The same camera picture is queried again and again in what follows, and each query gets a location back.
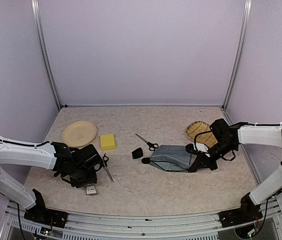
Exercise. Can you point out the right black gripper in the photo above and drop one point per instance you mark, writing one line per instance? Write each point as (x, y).
(203, 161)

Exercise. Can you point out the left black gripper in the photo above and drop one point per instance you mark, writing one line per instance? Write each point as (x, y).
(92, 180)

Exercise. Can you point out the black scissors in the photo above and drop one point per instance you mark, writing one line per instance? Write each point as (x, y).
(105, 160)
(152, 146)

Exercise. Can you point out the silver black hair clipper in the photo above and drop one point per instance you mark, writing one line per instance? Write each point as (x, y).
(90, 190)

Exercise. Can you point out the grey zip pouch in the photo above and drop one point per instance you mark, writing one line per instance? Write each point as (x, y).
(170, 158)

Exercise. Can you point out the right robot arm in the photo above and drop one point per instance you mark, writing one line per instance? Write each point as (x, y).
(263, 143)

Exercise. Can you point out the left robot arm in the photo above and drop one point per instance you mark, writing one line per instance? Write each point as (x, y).
(47, 155)

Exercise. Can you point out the woven bamboo tray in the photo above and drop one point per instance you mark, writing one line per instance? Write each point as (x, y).
(198, 127)

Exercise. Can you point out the beige round plate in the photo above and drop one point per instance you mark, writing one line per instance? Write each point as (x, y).
(79, 134)

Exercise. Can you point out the yellow sponge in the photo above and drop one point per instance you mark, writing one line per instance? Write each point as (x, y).
(107, 142)

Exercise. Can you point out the black clipper guard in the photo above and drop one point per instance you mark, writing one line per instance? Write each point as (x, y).
(137, 153)

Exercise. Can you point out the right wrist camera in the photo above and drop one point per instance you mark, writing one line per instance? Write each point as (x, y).
(196, 148)

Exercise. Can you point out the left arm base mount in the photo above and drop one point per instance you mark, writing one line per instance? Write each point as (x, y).
(40, 214)

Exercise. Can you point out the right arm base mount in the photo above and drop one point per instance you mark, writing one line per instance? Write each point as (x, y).
(247, 212)

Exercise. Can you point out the aluminium front rail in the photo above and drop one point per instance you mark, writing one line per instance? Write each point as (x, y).
(88, 226)

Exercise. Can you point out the left aluminium frame post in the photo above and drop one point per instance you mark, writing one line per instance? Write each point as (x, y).
(44, 53)

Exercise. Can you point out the aluminium frame post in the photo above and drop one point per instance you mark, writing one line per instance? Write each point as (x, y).
(239, 54)
(44, 53)

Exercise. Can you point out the right aluminium frame post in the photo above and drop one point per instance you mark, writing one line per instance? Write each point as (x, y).
(239, 54)

